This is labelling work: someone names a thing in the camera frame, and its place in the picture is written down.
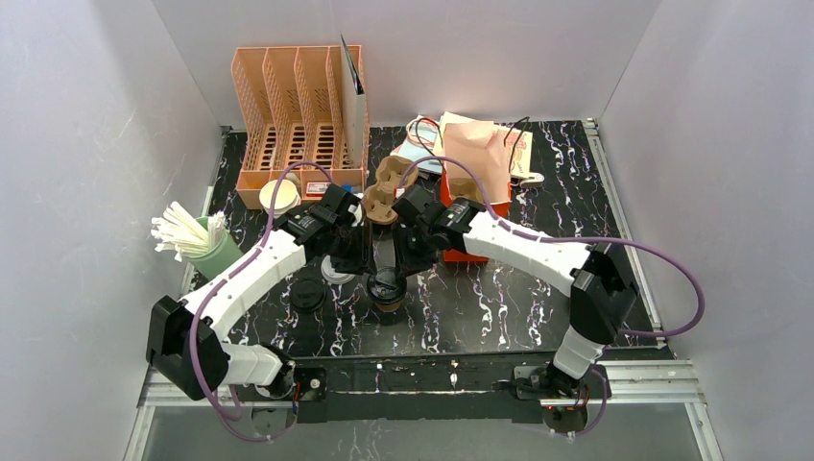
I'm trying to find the orange paper bag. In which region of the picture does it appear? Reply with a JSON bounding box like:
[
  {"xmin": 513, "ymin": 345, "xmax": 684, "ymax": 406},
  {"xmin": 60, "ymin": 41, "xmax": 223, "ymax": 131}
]
[{"xmin": 439, "ymin": 120, "xmax": 515, "ymax": 263}]

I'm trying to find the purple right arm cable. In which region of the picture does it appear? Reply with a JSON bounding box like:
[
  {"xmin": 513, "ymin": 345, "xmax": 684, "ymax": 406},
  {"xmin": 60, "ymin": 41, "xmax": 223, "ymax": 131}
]
[{"xmin": 395, "ymin": 156, "xmax": 706, "ymax": 440}]

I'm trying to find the kraft paper cup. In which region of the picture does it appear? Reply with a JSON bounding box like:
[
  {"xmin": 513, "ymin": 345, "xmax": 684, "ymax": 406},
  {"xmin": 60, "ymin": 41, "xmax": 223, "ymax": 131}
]
[{"xmin": 373, "ymin": 300, "xmax": 403, "ymax": 313}]

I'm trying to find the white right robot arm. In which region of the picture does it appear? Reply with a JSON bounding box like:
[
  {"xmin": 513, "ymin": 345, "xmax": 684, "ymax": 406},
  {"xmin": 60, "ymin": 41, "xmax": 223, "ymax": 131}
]
[{"xmin": 393, "ymin": 186, "xmax": 638, "ymax": 387}]

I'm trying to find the aluminium rail frame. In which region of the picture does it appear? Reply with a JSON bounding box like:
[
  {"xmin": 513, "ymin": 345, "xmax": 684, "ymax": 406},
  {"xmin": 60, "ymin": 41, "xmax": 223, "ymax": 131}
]
[{"xmin": 125, "ymin": 356, "xmax": 723, "ymax": 460}]

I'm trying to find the brown pulp cup carrier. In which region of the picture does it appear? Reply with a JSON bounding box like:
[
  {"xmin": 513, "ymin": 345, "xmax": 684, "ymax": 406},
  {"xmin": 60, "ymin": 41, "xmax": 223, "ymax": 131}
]
[
  {"xmin": 362, "ymin": 156, "xmax": 419, "ymax": 226},
  {"xmin": 447, "ymin": 178, "xmax": 484, "ymax": 204}
]

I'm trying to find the white cup lid underneath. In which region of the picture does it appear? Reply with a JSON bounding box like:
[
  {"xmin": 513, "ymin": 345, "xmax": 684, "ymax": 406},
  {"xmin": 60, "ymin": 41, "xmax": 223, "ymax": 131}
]
[{"xmin": 321, "ymin": 264, "xmax": 355, "ymax": 285}]

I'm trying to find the green straw holder cup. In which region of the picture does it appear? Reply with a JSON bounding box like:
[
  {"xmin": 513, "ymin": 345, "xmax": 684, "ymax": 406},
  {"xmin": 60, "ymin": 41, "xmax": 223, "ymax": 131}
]
[{"xmin": 184, "ymin": 225, "xmax": 244, "ymax": 279}]

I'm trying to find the light blue paper bag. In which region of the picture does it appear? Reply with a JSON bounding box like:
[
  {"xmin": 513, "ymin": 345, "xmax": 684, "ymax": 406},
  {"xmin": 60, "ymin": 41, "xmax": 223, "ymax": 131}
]
[{"xmin": 391, "ymin": 115, "xmax": 443, "ymax": 161}]

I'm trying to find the white wrapped straws bundle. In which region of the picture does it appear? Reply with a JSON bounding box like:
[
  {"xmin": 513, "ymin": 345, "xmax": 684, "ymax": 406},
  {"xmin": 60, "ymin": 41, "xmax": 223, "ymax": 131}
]
[{"xmin": 150, "ymin": 202, "xmax": 227, "ymax": 261}]

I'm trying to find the grey folder in organizer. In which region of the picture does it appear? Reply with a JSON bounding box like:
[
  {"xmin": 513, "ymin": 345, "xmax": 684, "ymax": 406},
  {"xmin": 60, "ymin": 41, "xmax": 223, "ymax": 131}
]
[{"xmin": 340, "ymin": 36, "xmax": 367, "ymax": 168}]

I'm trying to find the red white small box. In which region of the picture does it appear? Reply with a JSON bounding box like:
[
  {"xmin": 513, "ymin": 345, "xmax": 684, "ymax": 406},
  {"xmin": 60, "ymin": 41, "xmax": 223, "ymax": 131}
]
[{"xmin": 305, "ymin": 182, "xmax": 331, "ymax": 196}]

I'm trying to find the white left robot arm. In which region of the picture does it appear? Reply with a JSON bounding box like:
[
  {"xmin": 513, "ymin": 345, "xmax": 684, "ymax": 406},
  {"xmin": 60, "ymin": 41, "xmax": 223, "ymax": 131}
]
[{"xmin": 146, "ymin": 184, "xmax": 371, "ymax": 400}]

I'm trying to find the orange plastic file organizer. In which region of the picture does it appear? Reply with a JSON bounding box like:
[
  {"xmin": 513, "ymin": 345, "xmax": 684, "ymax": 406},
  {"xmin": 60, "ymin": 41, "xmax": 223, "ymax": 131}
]
[{"xmin": 231, "ymin": 45, "xmax": 370, "ymax": 209}]

